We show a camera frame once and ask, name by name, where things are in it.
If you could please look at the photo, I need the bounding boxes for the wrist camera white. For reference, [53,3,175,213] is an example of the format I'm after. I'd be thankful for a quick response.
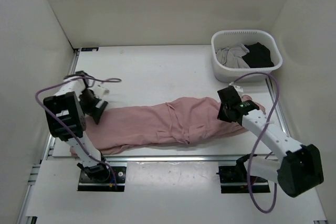
[92,85,110,97]
[229,83,244,93]

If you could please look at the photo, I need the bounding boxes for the black label strip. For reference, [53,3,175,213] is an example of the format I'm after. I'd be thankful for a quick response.
[81,47,99,52]

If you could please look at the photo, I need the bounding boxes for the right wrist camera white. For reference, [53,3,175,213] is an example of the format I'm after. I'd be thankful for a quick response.
[229,83,244,93]

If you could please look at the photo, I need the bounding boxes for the black garment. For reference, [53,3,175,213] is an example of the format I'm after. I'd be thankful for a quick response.
[242,42,275,68]

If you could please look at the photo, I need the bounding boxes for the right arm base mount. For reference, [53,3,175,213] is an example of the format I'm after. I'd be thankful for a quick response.
[216,154,270,194]

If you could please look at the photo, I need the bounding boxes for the grey garment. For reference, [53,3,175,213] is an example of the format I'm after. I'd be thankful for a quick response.
[215,44,250,69]

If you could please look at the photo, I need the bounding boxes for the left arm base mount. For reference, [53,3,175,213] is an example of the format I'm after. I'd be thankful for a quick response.
[77,165,127,192]

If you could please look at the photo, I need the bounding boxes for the white plastic basket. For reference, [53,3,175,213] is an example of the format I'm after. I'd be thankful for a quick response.
[211,29,283,83]

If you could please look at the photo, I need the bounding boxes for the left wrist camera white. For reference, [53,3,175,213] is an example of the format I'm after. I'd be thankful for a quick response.
[92,85,110,97]

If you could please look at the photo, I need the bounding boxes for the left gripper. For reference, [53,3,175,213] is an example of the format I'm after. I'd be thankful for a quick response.
[78,89,108,124]

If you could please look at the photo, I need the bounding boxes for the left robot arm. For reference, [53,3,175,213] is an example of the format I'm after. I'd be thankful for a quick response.
[35,71,110,182]

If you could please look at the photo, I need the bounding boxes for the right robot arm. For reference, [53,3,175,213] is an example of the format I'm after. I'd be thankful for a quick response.
[217,86,324,198]

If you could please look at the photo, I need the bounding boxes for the pink trousers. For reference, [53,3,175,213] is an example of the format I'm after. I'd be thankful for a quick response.
[69,94,266,158]

